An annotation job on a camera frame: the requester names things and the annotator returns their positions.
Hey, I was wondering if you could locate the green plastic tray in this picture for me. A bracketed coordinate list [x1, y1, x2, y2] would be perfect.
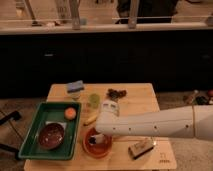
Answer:
[18, 102, 81, 160]

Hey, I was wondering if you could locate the orange round sponge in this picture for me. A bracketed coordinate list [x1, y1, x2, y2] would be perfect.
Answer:
[64, 107, 76, 120]

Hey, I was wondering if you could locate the yellow banana toy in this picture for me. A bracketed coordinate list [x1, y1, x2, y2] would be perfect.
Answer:
[83, 115, 97, 126]

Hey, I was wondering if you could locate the red orange bowl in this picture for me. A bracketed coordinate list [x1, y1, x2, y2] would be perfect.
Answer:
[82, 127, 112, 158]

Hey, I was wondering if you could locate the clear glass under sponge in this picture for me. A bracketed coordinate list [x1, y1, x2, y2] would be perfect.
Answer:
[70, 91, 81, 100]

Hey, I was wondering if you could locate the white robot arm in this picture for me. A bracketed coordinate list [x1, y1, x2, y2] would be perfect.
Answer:
[95, 100, 213, 141]

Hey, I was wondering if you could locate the blue grey sponge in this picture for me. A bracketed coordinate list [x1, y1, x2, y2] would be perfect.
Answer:
[67, 80, 84, 93]

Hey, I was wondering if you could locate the black bristle white brush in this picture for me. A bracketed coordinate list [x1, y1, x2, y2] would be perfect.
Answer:
[89, 134, 104, 145]

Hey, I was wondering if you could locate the green plastic cup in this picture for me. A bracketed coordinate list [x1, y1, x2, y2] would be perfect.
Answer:
[89, 93, 100, 108]

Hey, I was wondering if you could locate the white cloth in tray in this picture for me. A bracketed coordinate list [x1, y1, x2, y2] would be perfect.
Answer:
[45, 121, 67, 131]

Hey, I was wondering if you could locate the wooden block eraser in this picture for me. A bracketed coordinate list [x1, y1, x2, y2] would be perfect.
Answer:
[128, 138, 156, 160]

